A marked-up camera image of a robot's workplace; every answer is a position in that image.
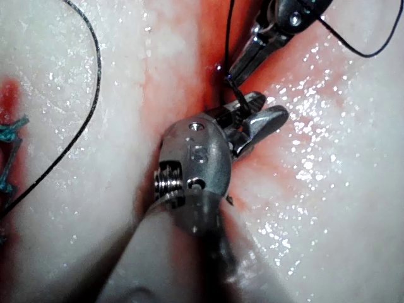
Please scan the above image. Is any left arm needle driver jaw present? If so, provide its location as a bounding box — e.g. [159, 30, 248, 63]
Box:
[227, 33, 263, 77]
[234, 39, 287, 86]

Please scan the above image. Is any curved steel needle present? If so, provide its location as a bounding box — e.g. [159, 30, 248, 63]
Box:
[223, 77, 251, 126]

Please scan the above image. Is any right arm needle driver jaw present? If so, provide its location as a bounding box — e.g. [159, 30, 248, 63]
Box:
[242, 105, 290, 143]
[205, 91, 266, 128]

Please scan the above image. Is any tissue pad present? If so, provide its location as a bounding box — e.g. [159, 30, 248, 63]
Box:
[0, 0, 404, 303]

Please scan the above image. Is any left arm needle driver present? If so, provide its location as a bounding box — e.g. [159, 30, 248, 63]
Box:
[251, 0, 333, 44]

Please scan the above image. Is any right arm needle driver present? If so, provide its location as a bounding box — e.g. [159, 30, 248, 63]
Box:
[153, 114, 252, 203]

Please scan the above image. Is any black thread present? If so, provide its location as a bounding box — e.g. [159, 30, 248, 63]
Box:
[0, 0, 404, 218]

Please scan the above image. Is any blue stitching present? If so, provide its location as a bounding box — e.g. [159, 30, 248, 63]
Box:
[0, 114, 31, 247]

